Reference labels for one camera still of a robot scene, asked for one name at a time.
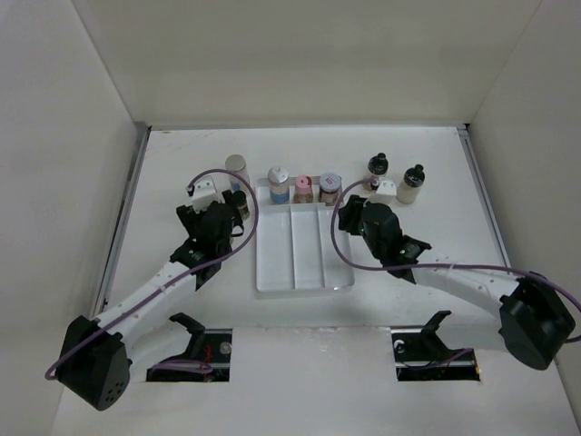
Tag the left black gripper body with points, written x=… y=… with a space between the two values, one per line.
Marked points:
x=192 y=218

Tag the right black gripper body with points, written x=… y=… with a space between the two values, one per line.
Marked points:
x=378 y=252

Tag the purple lid brown jar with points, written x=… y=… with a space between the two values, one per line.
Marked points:
x=329 y=188

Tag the small black cap spice jar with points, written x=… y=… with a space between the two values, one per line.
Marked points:
x=239 y=200

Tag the pink cap spice bottle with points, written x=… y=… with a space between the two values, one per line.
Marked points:
x=303 y=192

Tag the black top brown grinder bottle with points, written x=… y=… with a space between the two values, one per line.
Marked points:
x=378 y=166

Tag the silver lid white bottle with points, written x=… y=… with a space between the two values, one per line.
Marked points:
x=235 y=163

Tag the white cap blue label bottle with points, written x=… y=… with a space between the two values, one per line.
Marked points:
x=278 y=178

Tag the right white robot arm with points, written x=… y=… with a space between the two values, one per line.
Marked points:
x=533 y=322

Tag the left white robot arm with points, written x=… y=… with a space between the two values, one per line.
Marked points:
x=98 y=354

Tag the black top white grinder bottle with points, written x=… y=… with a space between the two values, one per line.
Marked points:
x=411 y=183

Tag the white divided organizer tray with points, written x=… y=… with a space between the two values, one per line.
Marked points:
x=295 y=255

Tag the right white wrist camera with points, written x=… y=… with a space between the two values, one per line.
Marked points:
x=385 y=193

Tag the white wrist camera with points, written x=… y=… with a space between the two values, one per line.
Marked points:
x=203 y=193
x=385 y=193

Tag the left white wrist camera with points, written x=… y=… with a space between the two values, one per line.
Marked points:
x=203 y=193

